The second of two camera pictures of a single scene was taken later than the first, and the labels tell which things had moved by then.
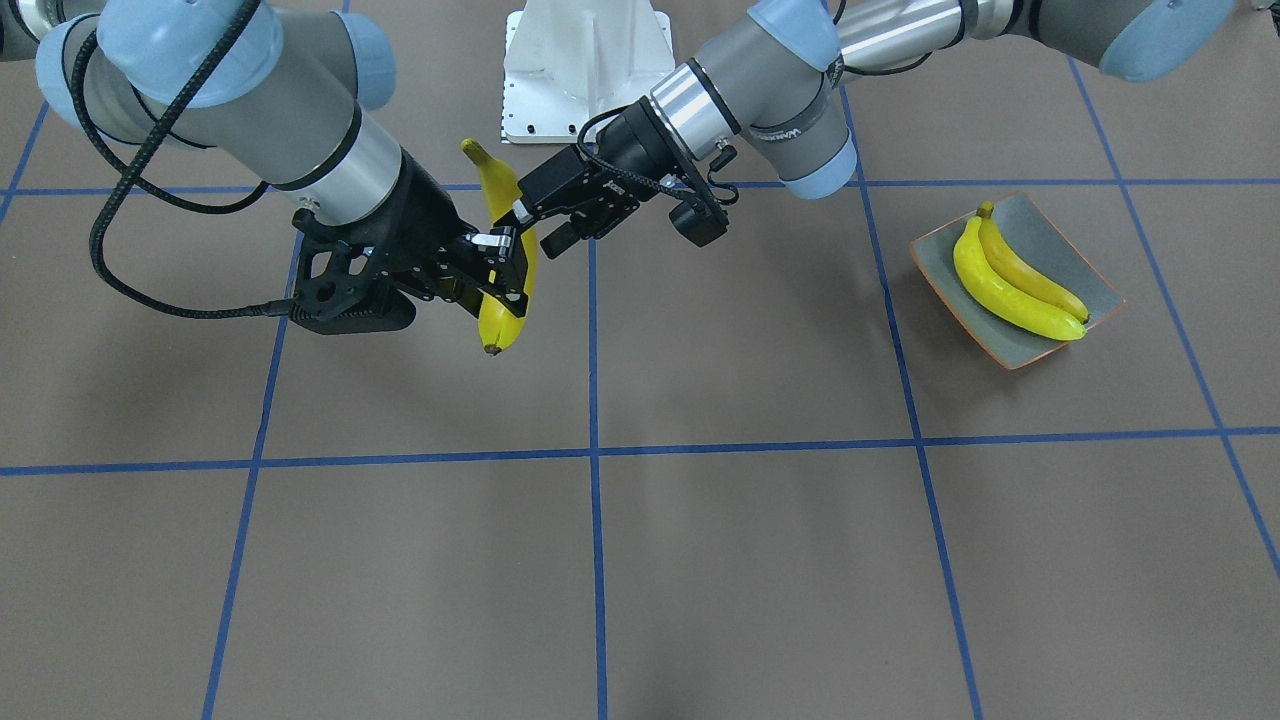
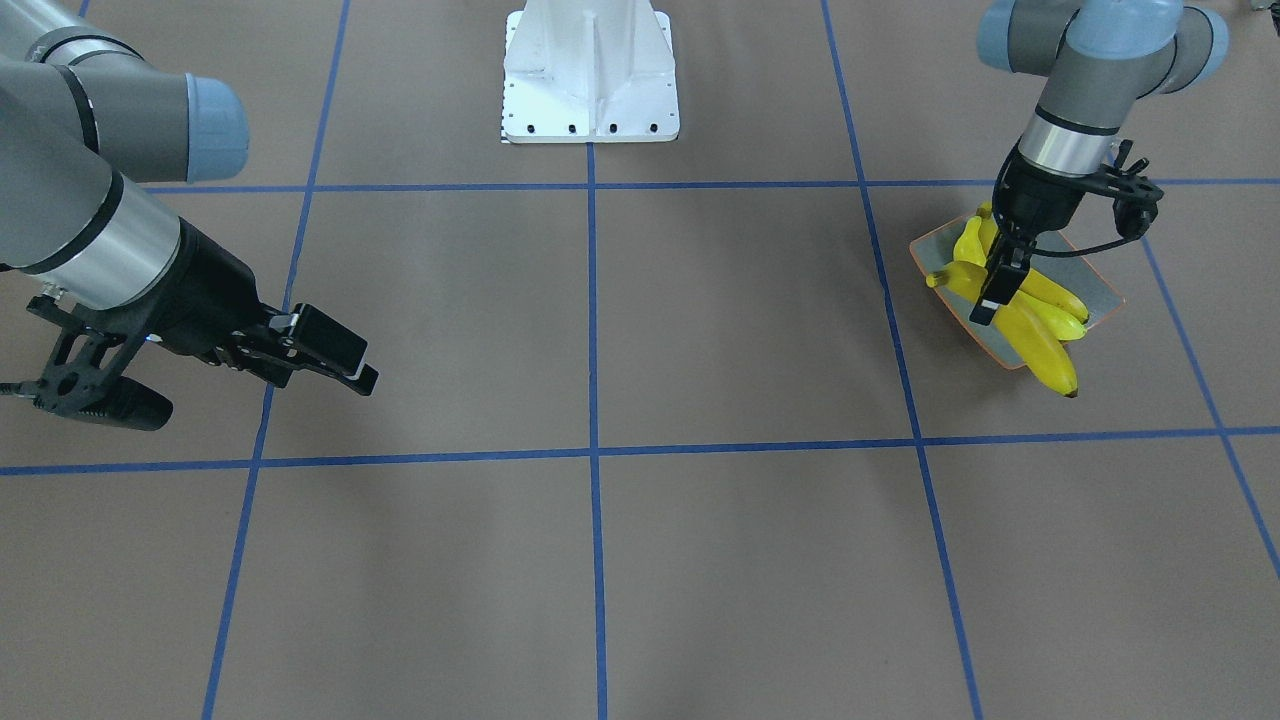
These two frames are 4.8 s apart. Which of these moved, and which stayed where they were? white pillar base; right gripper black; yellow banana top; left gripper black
Moved: right gripper black; left gripper black
Stayed: yellow banana top; white pillar base
